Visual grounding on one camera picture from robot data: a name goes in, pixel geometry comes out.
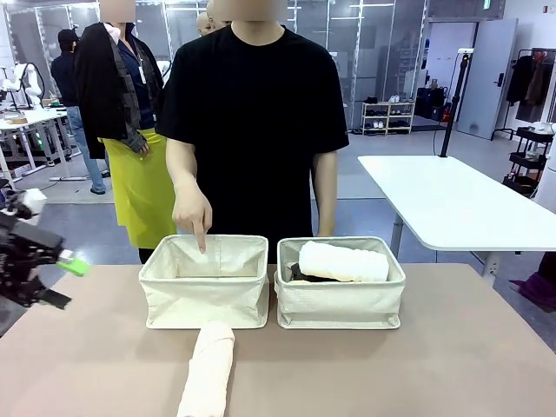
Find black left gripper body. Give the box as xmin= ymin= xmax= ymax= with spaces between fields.
xmin=0 ymin=211 xmax=62 ymax=308

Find grey terry towel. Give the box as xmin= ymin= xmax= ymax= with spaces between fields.
xmin=288 ymin=261 xmax=325 ymax=282

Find white towel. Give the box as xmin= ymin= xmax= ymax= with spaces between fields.
xmin=298 ymin=240 xmax=391 ymax=284

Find person's left forearm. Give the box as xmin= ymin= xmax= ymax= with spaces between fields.
xmin=310 ymin=149 xmax=340 ymax=239

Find person's right forearm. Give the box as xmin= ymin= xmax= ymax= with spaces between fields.
xmin=166 ymin=137 xmax=202 ymax=201

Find person's right hand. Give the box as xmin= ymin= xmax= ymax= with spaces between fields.
xmin=171 ymin=190 xmax=214 ymax=255

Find yellow apron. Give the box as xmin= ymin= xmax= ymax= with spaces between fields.
xmin=97 ymin=128 xmax=178 ymax=250

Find cream fabric storage basket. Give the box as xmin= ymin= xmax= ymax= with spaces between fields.
xmin=273 ymin=235 xmax=407 ymax=330
xmin=138 ymin=234 xmax=270 ymax=331

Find white workbench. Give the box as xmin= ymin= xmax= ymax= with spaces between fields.
xmin=0 ymin=106 xmax=73 ymax=179

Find rolled cream towel on table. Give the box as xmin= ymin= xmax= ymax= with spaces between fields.
xmin=175 ymin=320 xmax=237 ymax=417

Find person in yellow apron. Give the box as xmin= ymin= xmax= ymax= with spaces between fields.
xmin=73 ymin=0 xmax=177 ymax=251

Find person in black cap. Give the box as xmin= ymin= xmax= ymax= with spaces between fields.
xmin=50 ymin=28 xmax=112 ymax=195

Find person in black t-shirt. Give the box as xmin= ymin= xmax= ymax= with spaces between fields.
xmin=155 ymin=0 xmax=351 ymax=265

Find white shoe rack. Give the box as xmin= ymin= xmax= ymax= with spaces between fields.
xmin=361 ymin=100 xmax=416 ymax=136

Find white table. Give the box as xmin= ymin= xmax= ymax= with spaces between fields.
xmin=356 ymin=155 xmax=556 ymax=288

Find black bags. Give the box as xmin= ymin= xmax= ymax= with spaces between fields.
xmin=414 ymin=86 xmax=455 ymax=122

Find black sensor pole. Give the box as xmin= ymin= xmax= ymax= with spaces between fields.
xmin=438 ymin=47 xmax=475 ymax=159

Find grey door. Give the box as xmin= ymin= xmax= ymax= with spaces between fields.
xmin=456 ymin=17 xmax=520 ymax=141

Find purple fabric bag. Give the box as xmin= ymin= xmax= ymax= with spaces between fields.
xmin=510 ymin=251 xmax=556 ymax=312

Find black utility cart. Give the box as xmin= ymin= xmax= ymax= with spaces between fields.
xmin=502 ymin=125 xmax=553 ymax=197

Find clothes rack with dark garments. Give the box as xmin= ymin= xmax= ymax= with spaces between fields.
xmin=506 ymin=47 xmax=556 ymax=142

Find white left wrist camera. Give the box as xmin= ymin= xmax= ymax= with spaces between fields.
xmin=21 ymin=188 xmax=49 ymax=216

